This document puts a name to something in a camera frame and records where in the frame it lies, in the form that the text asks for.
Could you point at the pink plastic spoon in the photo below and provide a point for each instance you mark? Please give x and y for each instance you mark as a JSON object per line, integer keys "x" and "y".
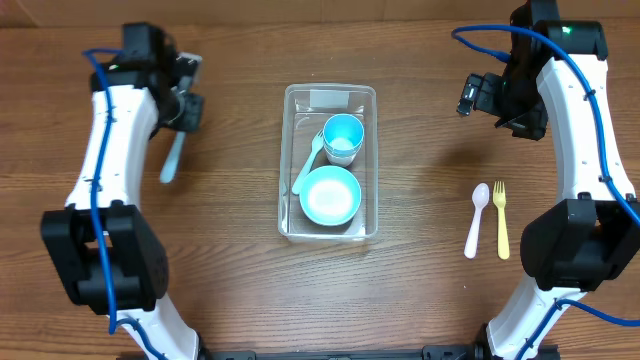
{"x": 480, "y": 199}

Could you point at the green cup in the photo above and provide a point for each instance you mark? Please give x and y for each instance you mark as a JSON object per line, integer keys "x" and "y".
{"x": 341, "y": 148}

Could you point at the light blue bowl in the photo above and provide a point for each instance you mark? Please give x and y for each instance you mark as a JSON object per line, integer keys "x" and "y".
{"x": 330, "y": 196}

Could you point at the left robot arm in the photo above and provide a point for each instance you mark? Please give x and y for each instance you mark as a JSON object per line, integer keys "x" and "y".
{"x": 105, "y": 253}

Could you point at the yellow plastic fork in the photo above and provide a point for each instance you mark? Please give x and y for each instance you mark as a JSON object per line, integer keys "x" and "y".
{"x": 499, "y": 200}

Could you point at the blue cup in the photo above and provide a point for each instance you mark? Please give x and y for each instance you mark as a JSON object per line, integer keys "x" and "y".
{"x": 345, "y": 126}

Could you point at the clear plastic container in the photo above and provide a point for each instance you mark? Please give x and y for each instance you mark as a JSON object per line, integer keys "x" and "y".
{"x": 306, "y": 109}

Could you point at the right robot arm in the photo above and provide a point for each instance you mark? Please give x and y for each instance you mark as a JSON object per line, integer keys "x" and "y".
{"x": 554, "y": 82}

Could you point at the light blue plastic fork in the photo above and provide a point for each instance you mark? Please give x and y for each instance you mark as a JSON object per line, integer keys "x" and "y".
{"x": 316, "y": 146}

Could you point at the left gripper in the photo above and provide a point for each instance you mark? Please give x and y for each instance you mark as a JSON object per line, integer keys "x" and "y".
{"x": 186, "y": 119}

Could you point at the pink cup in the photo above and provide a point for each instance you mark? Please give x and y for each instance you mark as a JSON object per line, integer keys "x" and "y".
{"x": 342, "y": 161}

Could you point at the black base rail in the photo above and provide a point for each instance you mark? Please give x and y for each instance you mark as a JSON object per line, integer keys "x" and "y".
{"x": 432, "y": 352}

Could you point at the white plastic fork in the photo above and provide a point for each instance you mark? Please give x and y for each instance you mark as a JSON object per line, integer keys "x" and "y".
{"x": 171, "y": 164}

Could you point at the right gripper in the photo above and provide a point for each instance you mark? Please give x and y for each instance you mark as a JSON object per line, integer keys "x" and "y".
{"x": 530, "y": 124}

